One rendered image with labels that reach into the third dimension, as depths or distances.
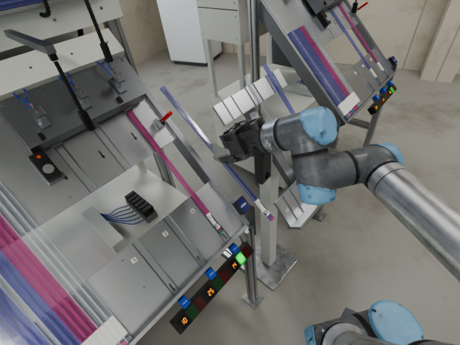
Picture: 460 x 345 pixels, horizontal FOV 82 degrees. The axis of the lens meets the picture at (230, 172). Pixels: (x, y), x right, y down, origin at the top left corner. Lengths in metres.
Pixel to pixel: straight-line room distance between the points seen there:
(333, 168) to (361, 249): 1.29
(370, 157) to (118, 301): 0.70
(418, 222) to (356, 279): 1.21
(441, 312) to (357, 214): 0.65
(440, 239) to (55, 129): 0.83
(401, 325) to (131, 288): 0.67
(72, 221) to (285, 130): 1.03
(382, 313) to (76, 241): 1.06
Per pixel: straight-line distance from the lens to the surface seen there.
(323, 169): 0.55
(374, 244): 1.87
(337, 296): 1.64
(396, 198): 0.55
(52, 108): 0.84
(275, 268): 1.65
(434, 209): 0.52
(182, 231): 0.84
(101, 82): 0.88
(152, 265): 0.83
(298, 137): 0.55
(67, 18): 0.92
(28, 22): 0.89
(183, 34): 4.28
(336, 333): 0.71
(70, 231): 1.30
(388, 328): 0.78
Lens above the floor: 1.47
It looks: 42 degrees down
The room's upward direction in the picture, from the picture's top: 7 degrees counter-clockwise
